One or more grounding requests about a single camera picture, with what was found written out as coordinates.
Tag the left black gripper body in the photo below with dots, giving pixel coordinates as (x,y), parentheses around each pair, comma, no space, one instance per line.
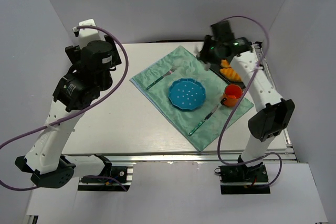
(70,51)

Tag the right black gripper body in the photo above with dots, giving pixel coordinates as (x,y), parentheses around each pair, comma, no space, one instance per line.
(203,57)

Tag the orange ring donut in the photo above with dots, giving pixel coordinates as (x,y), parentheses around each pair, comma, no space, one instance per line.
(225,64)

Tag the metal tongs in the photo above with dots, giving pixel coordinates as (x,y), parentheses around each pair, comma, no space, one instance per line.
(202,58)

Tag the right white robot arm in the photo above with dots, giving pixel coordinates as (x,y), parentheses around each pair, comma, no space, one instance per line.
(273,112)

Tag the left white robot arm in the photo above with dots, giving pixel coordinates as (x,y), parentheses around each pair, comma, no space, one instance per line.
(45,162)

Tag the black baking tray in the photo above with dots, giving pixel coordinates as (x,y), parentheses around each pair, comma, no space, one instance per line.
(216,69)

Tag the orange croissant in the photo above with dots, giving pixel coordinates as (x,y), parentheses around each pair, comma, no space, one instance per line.
(230,74)

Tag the orange mug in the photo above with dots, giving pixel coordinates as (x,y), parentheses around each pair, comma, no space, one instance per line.
(232,94)

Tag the blue dotted plate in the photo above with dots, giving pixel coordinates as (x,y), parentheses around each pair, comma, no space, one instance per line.
(187,94)

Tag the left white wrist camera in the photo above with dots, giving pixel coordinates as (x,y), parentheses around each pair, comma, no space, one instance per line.
(86,36)

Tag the green handled fork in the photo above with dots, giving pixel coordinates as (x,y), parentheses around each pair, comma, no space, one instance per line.
(161,77)

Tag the green handled knife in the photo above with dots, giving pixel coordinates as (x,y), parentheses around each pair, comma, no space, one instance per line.
(203,121)

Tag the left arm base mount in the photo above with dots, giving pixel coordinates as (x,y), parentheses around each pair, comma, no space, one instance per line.
(112,179)

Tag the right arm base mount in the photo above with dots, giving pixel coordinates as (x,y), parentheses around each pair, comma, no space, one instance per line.
(242,180)

